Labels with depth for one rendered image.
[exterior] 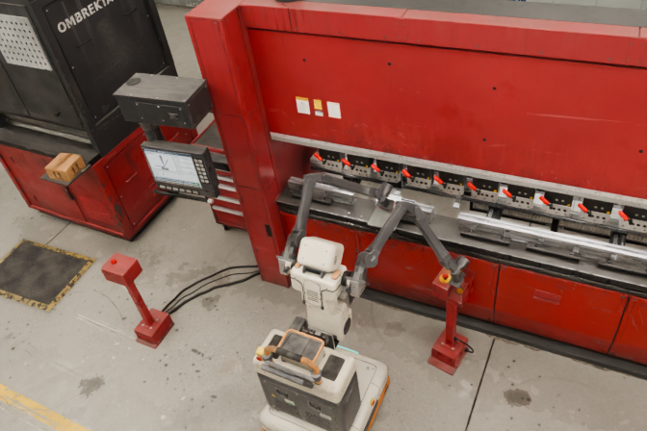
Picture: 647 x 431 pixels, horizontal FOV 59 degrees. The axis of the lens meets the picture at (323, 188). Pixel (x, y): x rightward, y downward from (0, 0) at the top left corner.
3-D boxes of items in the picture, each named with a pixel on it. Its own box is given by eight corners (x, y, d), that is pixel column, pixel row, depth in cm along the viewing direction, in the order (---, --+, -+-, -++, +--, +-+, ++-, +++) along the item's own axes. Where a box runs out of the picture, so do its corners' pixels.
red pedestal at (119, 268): (135, 341, 441) (93, 270, 386) (154, 316, 457) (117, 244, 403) (155, 349, 433) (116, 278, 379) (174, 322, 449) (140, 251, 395)
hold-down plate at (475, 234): (459, 236, 364) (460, 232, 362) (462, 230, 368) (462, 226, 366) (508, 246, 353) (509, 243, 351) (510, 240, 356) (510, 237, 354)
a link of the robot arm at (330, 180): (312, 181, 337) (322, 182, 328) (315, 171, 338) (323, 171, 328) (371, 197, 358) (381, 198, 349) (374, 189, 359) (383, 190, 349)
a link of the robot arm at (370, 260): (397, 194, 323) (406, 194, 314) (414, 209, 327) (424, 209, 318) (353, 260, 313) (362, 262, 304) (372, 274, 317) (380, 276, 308)
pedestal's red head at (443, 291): (431, 294, 359) (431, 276, 347) (444, 277, 368) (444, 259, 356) (461, 308, 349) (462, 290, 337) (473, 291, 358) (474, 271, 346)
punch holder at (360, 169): (349, 173, 376) (346, 153, 365) (353, 165, 382) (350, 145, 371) (370, 178, 370) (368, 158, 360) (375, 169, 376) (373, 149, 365)
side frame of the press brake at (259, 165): (262, 281, 471) (183, 15, 320) (307, 212, 526) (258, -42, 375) (288, 289, 461) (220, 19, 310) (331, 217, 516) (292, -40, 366)
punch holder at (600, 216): (578, 219, 322) (583, 197, 311) (580, 210, 328) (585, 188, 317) (608, 225, 316) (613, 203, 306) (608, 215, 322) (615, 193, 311)
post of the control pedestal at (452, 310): (445, 343, 393) (446, 293, 358) (448, 338, 396) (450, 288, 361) (452, 346, 391) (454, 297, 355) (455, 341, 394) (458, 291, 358)
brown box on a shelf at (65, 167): (39, 178, 446) (33, 166, 438) (64, 159, 463) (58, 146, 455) (67, 187, 434) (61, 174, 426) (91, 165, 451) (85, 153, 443)
